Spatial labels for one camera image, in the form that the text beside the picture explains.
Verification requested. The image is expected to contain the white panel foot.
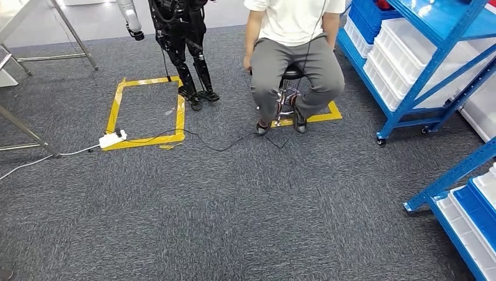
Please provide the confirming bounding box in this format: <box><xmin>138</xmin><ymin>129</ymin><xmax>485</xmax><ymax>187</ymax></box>
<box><xmin>0</xmin><ymin>68</ymin><xmax>19</xmax><ymax>88</ymax></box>

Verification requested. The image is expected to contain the blue plastic bin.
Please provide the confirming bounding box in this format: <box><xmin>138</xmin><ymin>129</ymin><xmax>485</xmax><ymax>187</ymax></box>
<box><xmin>347</xmin><ymin>4</ymin><xmax>383</xmax><ymax>44</ymax></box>
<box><xmin>451</xmin><ymin>178</ymin><xmax>496</xmax><ymax>253</ymax></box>
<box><xmin>350</xmin><ymin>0</ymin><xmax>402</xmax><ymax>28</ymax></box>

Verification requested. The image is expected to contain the white power strip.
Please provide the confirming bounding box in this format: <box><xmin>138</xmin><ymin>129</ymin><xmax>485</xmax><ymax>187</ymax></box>
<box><xmin>98</xmin><ymin>129</ymin><xmax>128</xmax><ymax>149</ymax></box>

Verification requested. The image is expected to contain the person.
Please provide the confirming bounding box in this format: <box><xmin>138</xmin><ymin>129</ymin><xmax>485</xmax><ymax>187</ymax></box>
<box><xmin>243</xmin><ymin>0</ymin><xmax>346</xmax><ymax>136</ymax></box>

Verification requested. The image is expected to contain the white floor cable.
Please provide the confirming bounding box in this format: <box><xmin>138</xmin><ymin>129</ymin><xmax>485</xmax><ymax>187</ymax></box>
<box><xmin>0</xmin><ymin>144</ymin><xmax>101</xmax><ymax>181</ymax></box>

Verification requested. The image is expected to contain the black humanoid robot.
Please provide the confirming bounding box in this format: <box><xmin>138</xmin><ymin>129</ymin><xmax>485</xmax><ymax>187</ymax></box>
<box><xmin>116</xmin><ymin>0</ymin><xmax>221</xmax><ymax>112</ymax></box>

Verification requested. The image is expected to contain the black tether cable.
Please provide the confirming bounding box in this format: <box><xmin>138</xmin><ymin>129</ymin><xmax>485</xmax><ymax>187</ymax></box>
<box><xmin>160</xmin><ymin>39</ymin><xmax>172</xmax><ymax>83</ymax></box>

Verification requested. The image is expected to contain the black chrome swivel stool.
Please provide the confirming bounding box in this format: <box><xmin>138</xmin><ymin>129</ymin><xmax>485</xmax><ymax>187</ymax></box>
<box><xmin>250</xmin><ymin>64</ymin><xmax>311</xmax><ymax>127</ymax></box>

